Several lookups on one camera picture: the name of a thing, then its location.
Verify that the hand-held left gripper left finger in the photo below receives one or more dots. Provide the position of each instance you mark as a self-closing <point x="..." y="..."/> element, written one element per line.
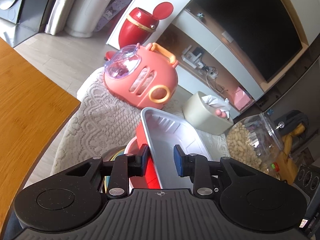
<point x="144" y="160"/>

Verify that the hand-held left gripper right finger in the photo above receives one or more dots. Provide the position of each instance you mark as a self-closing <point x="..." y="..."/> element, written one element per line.
<point x="178" y="162"/>

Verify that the white paper bowl orange print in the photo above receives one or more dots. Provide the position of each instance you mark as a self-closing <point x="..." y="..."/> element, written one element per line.
<point x="131" y="146"/>

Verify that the red rectangular tray white inside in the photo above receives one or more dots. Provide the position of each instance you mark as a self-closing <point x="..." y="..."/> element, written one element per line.
<point x="165" y="135"/>

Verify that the stainless steel bowl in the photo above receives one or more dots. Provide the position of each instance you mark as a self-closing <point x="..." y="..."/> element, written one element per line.
<point x="112" y="153"/>

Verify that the beige tissue box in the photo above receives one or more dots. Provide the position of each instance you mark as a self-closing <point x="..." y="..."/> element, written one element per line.
<point x="200" y="115"/>

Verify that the white lace tablecloth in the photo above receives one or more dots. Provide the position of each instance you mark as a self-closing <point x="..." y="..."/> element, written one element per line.
<point x="100" y="110"/>

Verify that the yellow garment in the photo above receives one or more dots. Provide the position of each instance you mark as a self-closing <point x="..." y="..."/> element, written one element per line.
<point x="290" y="150"/>

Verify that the white tissue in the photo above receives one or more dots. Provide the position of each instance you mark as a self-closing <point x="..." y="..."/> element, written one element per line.
<point x="215" y="102"/>

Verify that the glass jar of peanuts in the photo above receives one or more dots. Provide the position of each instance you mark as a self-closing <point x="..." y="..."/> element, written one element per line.
<point x="250" y="142"/>

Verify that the pink plastic pet carrier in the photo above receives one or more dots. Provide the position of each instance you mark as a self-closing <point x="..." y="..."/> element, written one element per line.
<point x="142" y="77"/>

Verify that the pink box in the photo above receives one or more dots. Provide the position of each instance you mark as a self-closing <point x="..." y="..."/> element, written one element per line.
<point x="238" y="97"/>

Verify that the grey jacket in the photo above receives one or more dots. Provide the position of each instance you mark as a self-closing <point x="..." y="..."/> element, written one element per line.
<point x="296" y="120"/>

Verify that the white power strip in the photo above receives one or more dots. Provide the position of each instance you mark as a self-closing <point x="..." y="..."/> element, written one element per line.
<point x="200" y="62"/>

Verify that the white wooden television cabinet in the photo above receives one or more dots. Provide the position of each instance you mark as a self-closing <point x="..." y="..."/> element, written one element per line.
<point x="205" y="55"/>

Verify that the orange wooden table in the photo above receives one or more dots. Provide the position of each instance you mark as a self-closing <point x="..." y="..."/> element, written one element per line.
<point x="30" y="105"/>

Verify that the red bin with flip lid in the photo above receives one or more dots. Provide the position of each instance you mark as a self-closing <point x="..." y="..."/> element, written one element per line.
<point x="137" y="27"/>

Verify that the purple printed skateboard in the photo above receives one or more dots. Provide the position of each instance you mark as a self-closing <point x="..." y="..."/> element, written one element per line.
<point x="112" y="12"/>

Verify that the black television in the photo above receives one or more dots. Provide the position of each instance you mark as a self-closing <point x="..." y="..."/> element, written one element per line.
<point x="250" y="25"/>

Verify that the white tower air conditioner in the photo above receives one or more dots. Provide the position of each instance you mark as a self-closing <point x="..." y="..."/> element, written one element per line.
<point x="85" y="7"/>

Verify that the grey washing machine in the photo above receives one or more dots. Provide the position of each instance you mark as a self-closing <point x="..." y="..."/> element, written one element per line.
<point x="22" y="2"/>

